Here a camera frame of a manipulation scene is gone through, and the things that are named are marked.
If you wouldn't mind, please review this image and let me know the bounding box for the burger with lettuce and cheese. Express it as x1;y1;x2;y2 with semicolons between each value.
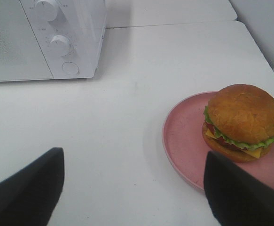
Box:
202;84;274;162

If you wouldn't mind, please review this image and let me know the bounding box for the upper white microwave knob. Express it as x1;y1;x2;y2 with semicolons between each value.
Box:
35;0;59;22

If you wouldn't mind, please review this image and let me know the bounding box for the round white door button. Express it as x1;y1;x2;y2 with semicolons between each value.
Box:
62;62;79;75

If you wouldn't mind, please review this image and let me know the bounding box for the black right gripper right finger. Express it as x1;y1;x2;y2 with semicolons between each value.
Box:
204;151;274;226

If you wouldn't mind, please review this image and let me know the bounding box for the white microwave knob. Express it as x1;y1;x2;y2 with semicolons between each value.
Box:
35;0;59;22
49;35;71;56

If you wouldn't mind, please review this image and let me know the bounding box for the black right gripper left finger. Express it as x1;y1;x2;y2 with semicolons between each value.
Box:
0;147;64;226

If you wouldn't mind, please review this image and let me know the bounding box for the pink round plate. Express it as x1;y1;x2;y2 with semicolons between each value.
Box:
163;92;274;189

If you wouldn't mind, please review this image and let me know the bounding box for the lower white microwave knob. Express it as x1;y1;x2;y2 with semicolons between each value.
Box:
49;35;71;56

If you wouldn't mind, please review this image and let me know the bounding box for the white microwave oven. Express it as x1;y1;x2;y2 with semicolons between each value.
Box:
0;0;107;82

